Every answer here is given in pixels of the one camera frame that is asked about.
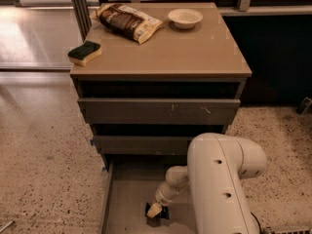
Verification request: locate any white ceramic bowl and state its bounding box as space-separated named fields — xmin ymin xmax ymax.
xmin=168 ymin=9 xmax=203 ymax=29

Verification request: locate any dark metal post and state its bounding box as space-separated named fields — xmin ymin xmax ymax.
xmin=71 ymin=0 xmax=92 ymax=40

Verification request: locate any open bottom drawer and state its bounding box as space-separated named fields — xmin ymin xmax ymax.
xmin=98 ymin=162 xmax=197 ymax=234

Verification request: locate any floor vent grille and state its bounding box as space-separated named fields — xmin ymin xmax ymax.
xmin=262 ymin=225 xmax=312 ymax=234

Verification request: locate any green yellow sponge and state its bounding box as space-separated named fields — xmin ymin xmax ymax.
xmin=67 ymin=41 xmax=101 ymax=66

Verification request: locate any middle drawer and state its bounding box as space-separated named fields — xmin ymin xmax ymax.
xmin=94 ymin=136 xmax=192 ymax=155

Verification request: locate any brown chip bag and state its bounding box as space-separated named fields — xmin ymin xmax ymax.
xmin=90 ymin=3 xmax=163 ymax=45

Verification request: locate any brown drawer cabinet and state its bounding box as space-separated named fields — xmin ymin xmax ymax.
xmin=70 ymin=3 xmax=252 ymax=165

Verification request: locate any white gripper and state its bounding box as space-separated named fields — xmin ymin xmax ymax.
xmin=146 ymin=186 xmax=174 ymax=218

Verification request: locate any top drawer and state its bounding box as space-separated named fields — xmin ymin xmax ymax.
xmin=78 ymin=98 xmax=240 ymax=125

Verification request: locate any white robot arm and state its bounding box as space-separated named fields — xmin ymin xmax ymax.
xmin=145 ymin=133 xmax=267 ymax=234

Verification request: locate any metal rod on floor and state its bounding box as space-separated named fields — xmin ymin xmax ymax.
xmin=0 ymin=220 xmax=15 ymax=234

